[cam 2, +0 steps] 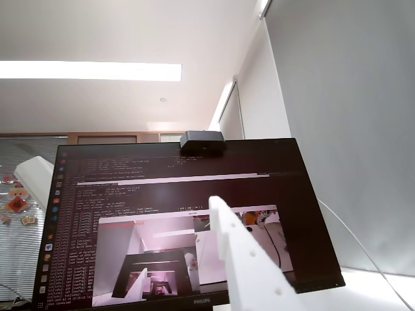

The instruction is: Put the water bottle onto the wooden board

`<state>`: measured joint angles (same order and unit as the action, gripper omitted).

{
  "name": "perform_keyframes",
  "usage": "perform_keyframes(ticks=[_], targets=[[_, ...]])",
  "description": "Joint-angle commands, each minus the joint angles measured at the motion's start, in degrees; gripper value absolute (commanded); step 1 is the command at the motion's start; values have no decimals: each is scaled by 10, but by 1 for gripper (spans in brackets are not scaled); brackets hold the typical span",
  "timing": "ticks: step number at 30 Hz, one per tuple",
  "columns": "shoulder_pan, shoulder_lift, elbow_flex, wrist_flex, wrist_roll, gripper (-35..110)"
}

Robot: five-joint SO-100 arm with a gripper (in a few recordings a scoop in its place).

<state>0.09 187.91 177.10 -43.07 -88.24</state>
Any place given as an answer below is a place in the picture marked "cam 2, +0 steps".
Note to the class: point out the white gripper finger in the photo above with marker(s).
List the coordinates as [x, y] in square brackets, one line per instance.
[249, 265]

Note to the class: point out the black webcam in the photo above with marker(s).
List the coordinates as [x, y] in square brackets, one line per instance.
[202, 142]

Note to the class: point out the black computer monitor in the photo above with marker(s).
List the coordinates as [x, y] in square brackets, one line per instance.
[129, 194]

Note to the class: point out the small white roller blind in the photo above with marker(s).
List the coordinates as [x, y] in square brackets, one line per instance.
[231, 120]

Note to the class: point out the large white roller blind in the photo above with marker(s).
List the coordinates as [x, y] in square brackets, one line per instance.
[350, 113]

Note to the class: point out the grey venetian window blind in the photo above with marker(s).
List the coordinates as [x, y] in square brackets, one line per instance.
[19, 246]

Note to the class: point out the white slanted panel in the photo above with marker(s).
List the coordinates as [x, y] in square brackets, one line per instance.
[34, 176]

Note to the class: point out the red paper window decoration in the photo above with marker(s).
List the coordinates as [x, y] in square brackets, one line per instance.
[17, 201]

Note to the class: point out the rectangular ceiling light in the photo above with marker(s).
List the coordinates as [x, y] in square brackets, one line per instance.
[90, 70]

